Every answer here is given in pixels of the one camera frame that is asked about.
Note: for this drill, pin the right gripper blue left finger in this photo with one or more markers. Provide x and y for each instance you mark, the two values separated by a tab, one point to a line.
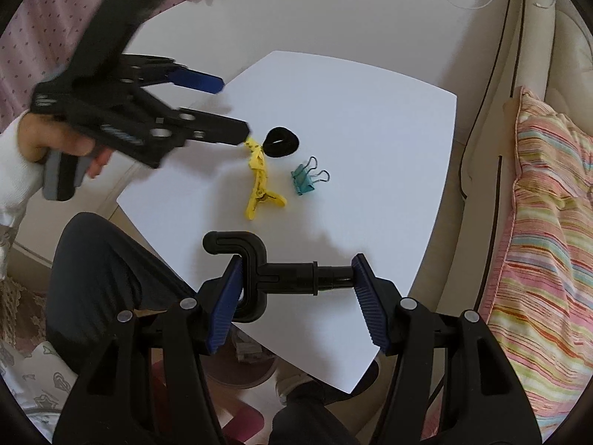
224	295

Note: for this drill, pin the pink striped quilt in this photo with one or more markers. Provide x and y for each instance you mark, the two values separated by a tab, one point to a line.
538	300

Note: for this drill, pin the person's left hand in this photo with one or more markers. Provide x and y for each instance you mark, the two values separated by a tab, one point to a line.
37	134

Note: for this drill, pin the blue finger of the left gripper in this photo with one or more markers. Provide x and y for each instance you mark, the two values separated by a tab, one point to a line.
214	129
191	79

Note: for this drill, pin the black right shoe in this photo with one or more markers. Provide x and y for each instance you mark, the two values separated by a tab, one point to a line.
298	387

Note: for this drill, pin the teal binder clip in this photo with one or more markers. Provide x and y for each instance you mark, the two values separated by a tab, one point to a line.
307	175

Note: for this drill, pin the black hair scrunchie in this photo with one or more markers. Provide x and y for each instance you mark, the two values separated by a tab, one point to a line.
280	142

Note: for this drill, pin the black Y-shaped plastic pipe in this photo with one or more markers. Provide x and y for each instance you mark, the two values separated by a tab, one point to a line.
261	278

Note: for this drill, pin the beige padded headboard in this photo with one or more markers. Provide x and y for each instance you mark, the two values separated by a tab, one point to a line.
545	46

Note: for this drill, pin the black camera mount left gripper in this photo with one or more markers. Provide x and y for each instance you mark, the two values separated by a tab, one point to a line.
106	37

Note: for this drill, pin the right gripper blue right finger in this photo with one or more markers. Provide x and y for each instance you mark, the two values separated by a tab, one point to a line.
379	301

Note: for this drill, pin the pink dotted curtain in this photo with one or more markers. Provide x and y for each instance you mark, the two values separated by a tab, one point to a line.
40	37

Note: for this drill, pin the yellow plastic hair clip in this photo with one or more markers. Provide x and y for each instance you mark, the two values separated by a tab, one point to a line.
259	191

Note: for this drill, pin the white bedside table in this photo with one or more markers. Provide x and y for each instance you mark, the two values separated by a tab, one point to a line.
385	139

